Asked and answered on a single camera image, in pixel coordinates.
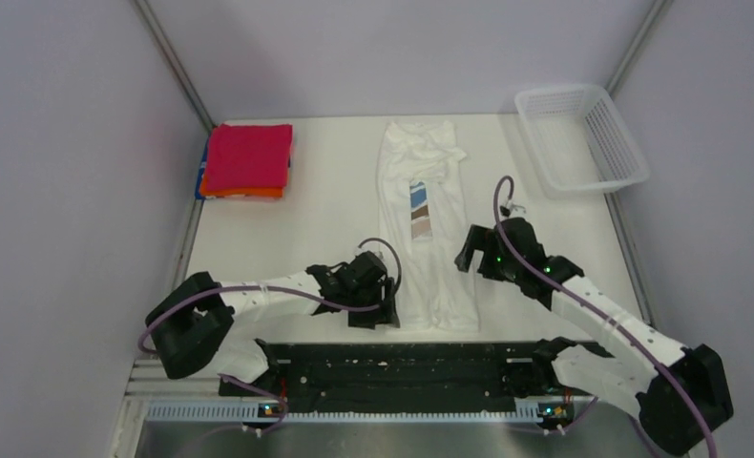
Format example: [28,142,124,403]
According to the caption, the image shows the white plastic basket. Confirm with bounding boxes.
[513,84,650,199]

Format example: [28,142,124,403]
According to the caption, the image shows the white printed t-shirt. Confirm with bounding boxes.
[376,121,480,333]

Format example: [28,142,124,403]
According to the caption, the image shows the left controller board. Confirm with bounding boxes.
[241,399,289,424]

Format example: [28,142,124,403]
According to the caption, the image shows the blue folded t-shirt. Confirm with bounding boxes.
[194,145,208,201]

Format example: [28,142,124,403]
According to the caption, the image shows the left aluminium frame post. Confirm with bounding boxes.
[130,0,216,133]

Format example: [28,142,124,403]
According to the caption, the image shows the orange folded t-shirt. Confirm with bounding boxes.
[201,176,284,199]

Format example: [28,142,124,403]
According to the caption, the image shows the aluminium frame post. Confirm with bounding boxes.
[605,0,674,98]
[130,0,216,133]

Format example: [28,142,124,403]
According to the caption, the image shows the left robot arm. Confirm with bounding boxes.
[137,251,402,396]

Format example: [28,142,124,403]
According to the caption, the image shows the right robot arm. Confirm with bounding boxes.
[454,218,734,456]

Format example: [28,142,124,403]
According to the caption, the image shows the red folded t-shirt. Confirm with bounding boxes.
[203,124,293,195]

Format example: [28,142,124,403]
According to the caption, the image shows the right aluminium frame post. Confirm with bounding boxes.
[605,0,674,98]

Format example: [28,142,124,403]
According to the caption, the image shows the right controller board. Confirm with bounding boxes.
[528,398,576,431]

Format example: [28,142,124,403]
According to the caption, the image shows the black mounting base rail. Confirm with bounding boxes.
[252,342,583,415]

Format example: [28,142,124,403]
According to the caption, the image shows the controller board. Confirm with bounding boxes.
[241,399,289,424]
[528,398,576,431]

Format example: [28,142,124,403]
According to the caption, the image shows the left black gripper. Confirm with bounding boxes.
[346,276,399,329]

